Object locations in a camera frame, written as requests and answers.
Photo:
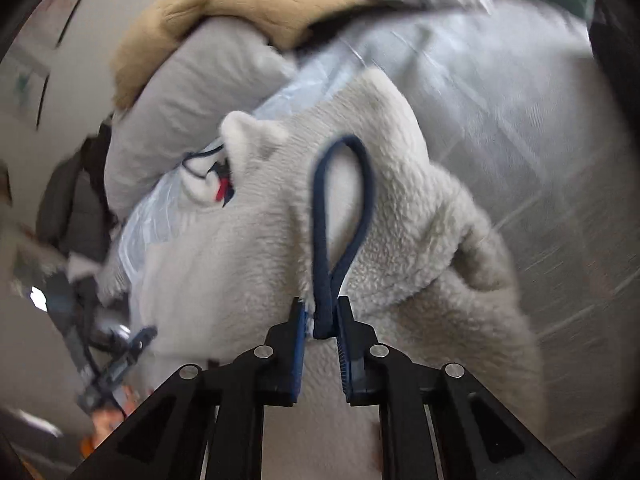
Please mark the grey pillow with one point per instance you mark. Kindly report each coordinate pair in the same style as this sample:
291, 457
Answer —
200, 95

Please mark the bed with light blue sheet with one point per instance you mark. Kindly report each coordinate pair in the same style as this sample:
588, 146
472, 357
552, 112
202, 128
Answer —
525, 110

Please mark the tan quilted blanket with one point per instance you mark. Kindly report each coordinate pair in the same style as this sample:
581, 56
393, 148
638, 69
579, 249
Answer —
225, 0

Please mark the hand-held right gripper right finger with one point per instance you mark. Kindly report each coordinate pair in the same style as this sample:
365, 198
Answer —
345, 355

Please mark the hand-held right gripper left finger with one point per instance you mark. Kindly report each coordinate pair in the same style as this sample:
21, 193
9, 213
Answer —
296, 350

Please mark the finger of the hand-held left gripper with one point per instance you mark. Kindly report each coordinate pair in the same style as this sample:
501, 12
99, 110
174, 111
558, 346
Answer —
132, 342

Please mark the dark grey jacket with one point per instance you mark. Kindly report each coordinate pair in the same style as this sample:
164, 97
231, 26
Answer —
70, 205

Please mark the white fleece jacket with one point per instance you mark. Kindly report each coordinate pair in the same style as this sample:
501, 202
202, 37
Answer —
410, 240

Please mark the black garment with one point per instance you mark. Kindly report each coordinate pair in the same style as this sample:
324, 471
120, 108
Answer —
102, 160

